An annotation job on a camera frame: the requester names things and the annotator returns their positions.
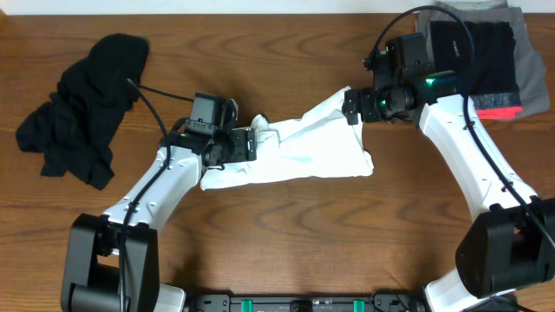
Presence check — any white t-shirt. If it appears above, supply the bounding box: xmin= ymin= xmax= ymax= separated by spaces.
xmin=200 ymin=87 xmax=374 ymax=191

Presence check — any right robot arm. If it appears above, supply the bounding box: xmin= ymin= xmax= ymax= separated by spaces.
xmin=343 ymin=33 xmax=554 ymax=311

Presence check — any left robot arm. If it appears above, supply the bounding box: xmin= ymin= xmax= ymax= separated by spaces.
xmin=61 ymin=94 xmax=256 ymax=311

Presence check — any folded black shorts orange hem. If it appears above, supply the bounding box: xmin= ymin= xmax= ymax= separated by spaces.
xmin=429 ymin=21 xmax=523 ymax=120

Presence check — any folded grey garment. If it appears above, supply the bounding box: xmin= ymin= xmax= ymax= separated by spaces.
xmin=415 ymin=1 xmax=550 ymax=119

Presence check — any black crumpled garment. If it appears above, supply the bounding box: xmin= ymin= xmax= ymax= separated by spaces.
xmin=16 ymin=34 xmax=149 ymax=190

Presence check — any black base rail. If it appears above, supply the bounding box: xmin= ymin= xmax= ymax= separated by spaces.
xmin=183 ymin=292 xmax=428 ymax=312

